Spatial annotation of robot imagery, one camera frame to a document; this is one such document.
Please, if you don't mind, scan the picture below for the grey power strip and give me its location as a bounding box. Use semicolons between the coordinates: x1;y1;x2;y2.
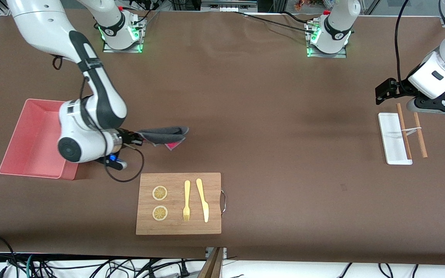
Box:
201;0;258;12

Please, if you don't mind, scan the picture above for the black cable between arm bases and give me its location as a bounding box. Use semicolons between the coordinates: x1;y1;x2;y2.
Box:
230;11;319;33

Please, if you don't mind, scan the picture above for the bamboo cutting board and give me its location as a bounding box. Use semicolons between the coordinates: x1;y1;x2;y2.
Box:
136;173;227;235

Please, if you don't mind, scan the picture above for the white rectangular rack tray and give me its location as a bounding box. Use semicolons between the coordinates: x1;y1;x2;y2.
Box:
378;112;413;165

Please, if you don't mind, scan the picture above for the pink plastic bin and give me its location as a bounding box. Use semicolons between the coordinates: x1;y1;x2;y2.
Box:
0;99;80;180

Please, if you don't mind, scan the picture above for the teal floor cable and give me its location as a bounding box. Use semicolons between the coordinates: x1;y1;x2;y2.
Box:
25;253;36;278

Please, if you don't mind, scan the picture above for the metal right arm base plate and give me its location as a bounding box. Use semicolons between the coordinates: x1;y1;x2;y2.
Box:
103;14;146;53

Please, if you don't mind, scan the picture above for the black floor cable with plug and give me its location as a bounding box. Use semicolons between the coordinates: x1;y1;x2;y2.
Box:
99;258;192;278

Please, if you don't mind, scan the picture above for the yellow wooden fork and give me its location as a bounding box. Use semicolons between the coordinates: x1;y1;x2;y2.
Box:
183;180;191;222

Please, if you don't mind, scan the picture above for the wooden rack rod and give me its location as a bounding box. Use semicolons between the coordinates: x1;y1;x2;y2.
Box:
396;103;413;160
413;112;428;158

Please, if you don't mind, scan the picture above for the pink and grey microfibre cloth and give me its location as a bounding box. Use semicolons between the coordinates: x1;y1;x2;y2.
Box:
137;126;189;151

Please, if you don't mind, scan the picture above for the wooden plank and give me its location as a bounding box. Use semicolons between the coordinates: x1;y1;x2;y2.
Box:
197;247;225;278

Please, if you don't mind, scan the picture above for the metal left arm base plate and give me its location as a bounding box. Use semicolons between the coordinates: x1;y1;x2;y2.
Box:
306;19;348;58

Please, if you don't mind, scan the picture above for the yellow wooden knife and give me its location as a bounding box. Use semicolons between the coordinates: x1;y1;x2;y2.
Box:
196;178;209;223

